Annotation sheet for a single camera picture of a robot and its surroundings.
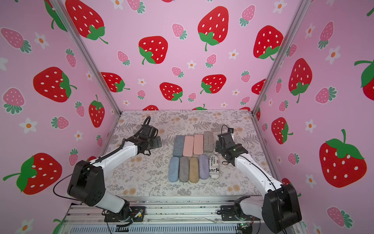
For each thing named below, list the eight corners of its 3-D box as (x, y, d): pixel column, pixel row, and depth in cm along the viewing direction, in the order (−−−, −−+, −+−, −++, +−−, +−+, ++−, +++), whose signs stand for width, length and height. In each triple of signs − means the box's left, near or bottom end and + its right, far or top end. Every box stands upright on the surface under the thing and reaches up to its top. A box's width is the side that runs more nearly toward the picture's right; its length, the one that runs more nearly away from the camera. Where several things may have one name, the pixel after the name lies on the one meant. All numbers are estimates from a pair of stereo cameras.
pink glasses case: (183, 156, 97) (182, 154, 95) (183, 137, 107) (183, 135, 105) (194, 156, 97) (194, 154, 95) (194, 137, 107) (194, 135, 105)
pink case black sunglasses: (193, 155, 98) (193, 152, 95) (193, 137, 108) (193, 134, 105) (203, 155, 98) (204, 152, 95) (202, 137, 108) (203, 134, 105)
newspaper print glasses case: (209, 179, 88) (210, 176, 85) (208, 157, 97) (208, 154, 94) (219, 179, 88) (220, 176, 85) (217, 157, 97) (217, 154, 94)
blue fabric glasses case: (168, 182, 87) (167, 180, 84) (170, 159, 96) (169, 157, 94) (178, 182, 87) (177, 180, 84) (179, 159, 96) (179, 157, 94)
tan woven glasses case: (189, 182, 86) (189, 180, 84) (189, 159, 96) (189, 157, 93) (199, 182, 86) (199, 180, 84) (198, 159, 96) (198, 157, 93)
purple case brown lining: (199, 179, 88) (199, 177, 85) (198, 156, 97) (198, 154, 95) (209, 179, 88) (210, 177, 85) (208, 156, 97) (208, 154, 95)
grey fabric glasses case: (178, 182, 86) (178, 180, 84) (180, 158, 96) (179, 156, 94) (189, 182, 86) (189, 180, 84) (189, 158, 96) (189, 156, 94)
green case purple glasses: (173, 157, 97) (172, 155, 95) (175, 137, 107) (174, 135, 105) (183, 157, 97) (183, 155, 95) (184, 137, 107) (184, 135, 105)
